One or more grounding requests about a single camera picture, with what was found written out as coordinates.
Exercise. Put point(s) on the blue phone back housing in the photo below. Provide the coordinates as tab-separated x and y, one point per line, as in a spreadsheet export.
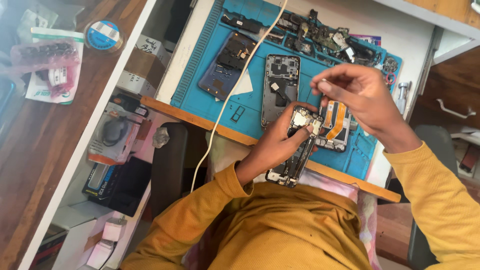
227	65

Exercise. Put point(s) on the grey chair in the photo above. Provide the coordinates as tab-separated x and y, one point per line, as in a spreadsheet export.
437	150

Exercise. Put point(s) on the black orange packet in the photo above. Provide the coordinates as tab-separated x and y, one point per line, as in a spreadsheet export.
129	105

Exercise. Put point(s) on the crumpled foil piece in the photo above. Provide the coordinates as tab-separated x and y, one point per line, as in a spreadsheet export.
160	137

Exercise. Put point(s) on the heap of phone parts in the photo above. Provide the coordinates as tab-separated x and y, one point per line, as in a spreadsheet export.
322	39

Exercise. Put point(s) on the white charger adapter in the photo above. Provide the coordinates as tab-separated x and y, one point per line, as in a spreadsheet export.
114	229
100	255

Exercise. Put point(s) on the grey phone middle frame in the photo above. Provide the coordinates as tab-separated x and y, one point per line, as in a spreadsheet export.
280	84

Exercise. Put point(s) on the person's right hand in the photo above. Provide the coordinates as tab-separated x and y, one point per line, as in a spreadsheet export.
369	99

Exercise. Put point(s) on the white cardboard box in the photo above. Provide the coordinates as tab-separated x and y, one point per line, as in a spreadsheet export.
144	65

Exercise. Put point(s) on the person's yellow sweater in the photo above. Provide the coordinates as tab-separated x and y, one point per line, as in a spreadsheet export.
285	232

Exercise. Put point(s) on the person's left hand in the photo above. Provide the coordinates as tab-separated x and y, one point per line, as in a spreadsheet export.
272	144

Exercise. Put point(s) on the blister pack with black item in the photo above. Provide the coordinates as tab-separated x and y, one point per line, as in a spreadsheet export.
114	135

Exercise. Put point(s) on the clear plastic bag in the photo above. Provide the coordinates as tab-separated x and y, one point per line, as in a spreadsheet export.
41	17

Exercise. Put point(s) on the blue silicone repair mat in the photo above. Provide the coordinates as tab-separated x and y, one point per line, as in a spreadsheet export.
255	108

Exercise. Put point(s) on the silver metal tool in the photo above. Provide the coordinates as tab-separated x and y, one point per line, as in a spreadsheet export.
402	96

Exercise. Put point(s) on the black chair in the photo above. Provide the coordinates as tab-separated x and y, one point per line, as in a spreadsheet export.
168	168

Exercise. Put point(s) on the white green packet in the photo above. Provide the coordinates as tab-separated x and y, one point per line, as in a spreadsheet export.
43	88

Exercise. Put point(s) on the white paper piece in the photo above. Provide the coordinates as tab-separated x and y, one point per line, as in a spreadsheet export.
245	87

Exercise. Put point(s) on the black glue box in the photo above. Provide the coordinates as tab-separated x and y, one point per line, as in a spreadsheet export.
120	187

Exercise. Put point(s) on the black sim tray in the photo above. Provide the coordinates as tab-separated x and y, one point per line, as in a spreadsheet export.
237	114

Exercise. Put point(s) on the black smartphone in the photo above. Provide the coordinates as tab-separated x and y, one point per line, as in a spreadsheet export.
296	165

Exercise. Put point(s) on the pink bag of parts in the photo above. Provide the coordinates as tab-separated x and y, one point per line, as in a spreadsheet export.
45	56

